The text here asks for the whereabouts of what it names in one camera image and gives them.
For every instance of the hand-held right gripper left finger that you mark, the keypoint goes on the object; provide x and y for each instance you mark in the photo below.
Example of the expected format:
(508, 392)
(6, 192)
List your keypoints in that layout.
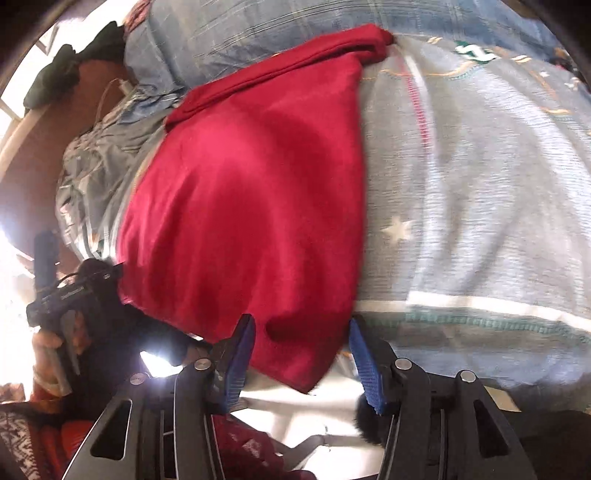
(240, 360)

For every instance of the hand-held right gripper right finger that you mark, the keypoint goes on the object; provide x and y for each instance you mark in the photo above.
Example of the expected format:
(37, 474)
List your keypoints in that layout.
(367, 364)

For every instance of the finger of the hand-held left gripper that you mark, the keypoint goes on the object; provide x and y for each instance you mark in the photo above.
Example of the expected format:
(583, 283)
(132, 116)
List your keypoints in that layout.
(46, 256)

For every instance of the red hoodie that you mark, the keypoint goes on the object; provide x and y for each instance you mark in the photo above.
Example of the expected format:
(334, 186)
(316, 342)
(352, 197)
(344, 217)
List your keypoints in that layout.
(249, 207)

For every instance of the person's left hand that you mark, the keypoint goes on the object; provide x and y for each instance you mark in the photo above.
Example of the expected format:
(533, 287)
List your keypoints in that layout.
(46, 344)

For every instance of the black fluffy object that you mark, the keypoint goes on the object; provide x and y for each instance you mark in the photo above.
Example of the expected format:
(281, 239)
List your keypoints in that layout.
(369, 422)

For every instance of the brown headboard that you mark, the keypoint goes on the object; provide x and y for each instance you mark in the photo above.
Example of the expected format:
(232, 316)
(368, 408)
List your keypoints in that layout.
(41, 161)

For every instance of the person's red patterned garment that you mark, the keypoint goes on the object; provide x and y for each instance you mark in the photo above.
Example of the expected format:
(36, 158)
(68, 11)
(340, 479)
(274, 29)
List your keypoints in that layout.
(18, 438)

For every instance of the black cloth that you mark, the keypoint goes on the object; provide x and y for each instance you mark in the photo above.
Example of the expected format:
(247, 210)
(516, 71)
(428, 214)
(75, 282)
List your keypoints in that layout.
(55, 69)

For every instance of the grey star-print bedsheet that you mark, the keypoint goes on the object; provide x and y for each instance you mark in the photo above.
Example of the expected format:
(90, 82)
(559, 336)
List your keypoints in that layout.
(485, 184)

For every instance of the dark red patterned cloth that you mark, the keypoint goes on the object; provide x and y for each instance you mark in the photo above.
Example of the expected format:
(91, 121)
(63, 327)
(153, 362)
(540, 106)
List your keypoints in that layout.
(138, 16)

